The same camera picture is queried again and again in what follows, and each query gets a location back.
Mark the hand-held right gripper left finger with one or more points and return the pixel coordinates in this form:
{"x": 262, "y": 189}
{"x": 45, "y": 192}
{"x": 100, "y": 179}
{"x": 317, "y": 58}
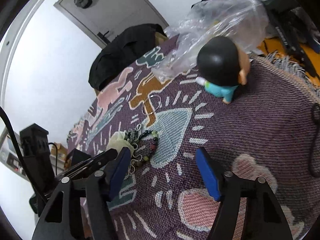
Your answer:
{"x": 117, "y": 173}

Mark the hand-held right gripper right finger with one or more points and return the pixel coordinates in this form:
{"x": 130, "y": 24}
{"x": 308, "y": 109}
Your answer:
{"x": 208, "y": 176}

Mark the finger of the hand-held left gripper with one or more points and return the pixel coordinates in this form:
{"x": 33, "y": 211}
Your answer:
{"x": 98, "y": 158}

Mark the black jewelry box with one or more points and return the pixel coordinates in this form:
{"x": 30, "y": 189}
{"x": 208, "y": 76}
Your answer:
{"x": 76, "y": 156}

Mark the white butterfly hair clip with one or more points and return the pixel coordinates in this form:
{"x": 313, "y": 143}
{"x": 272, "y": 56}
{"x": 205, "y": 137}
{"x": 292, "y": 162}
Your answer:
{"x": 119, "y": 141}

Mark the small cardboard box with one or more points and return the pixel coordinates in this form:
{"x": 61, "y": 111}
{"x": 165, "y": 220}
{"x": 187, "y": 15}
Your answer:
{"x": 59, "y": 152}

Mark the purple printed blanket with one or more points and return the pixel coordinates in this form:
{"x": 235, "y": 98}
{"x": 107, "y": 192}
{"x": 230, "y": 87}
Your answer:
{"x": 225, "y": 130}

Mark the thin silver hoop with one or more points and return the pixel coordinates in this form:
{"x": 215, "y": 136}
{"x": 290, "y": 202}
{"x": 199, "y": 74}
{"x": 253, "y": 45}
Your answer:
{"x": 144, "y": 105}

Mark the black-haired toy figurine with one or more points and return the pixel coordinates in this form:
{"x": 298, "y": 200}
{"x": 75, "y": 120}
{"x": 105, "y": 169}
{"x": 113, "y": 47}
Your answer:
{"x": 217, "y": 55}

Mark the beige chair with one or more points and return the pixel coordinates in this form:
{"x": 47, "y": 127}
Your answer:
{"x": 160, "y": 38}

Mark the grey door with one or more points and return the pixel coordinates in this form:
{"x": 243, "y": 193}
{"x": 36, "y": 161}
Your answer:
{"x": 112, "y": 10}

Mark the clear plastic bag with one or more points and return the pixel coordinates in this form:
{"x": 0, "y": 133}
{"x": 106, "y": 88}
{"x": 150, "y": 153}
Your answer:
{"x": 212, "y": 22}

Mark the grey hat on door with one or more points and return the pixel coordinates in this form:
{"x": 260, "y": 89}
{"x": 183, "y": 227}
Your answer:
{"x": 83, "y": 0}

